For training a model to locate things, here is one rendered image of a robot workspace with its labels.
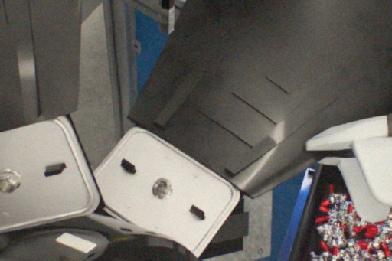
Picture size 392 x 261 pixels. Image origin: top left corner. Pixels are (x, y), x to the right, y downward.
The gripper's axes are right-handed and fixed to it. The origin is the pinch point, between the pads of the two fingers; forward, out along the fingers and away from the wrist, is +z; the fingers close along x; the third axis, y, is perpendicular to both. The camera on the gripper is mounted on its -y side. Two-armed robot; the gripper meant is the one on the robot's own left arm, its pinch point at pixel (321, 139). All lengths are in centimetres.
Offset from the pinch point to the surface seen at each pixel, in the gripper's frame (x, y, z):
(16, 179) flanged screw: -8.9, 5.3, 19.4
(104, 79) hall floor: 125, -63, 24
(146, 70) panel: 62, -35, 13
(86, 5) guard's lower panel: 117, -79, 28
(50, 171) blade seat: -9.8, 5.2, 17.4
